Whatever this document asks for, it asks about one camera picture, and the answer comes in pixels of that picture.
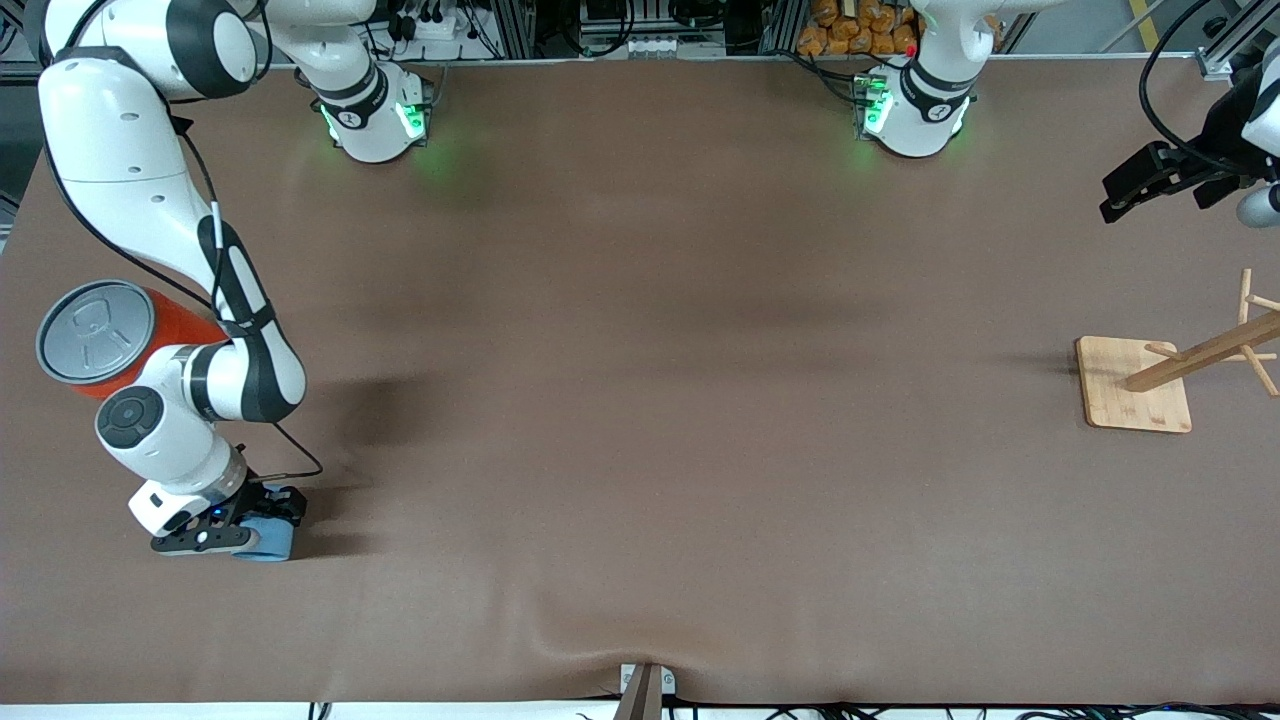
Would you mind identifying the light blue cup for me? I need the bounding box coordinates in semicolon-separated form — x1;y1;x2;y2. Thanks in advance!
233;513;297;563

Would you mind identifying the orange can with silver lid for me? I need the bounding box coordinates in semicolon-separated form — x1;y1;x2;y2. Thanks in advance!
36;280;231;401

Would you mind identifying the wooden mug tree stand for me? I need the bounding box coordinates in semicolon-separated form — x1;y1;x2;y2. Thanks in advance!
1075;268;1280;434

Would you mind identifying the bag of orange snacks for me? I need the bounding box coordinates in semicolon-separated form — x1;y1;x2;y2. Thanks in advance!
797;0;919;57

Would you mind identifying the brown table cover mat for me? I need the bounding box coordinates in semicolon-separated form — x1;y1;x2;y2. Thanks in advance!
0;58;1280;706

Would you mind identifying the white power strip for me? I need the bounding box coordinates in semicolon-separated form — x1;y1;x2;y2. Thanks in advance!
395;0;471;46

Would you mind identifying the aluminium frame profile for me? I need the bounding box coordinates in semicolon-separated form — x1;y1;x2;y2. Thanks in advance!
495;0;561;59
0;0;46;83
1195;0;1280;81

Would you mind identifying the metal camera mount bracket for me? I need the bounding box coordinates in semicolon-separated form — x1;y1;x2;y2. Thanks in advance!
612;663;677;720

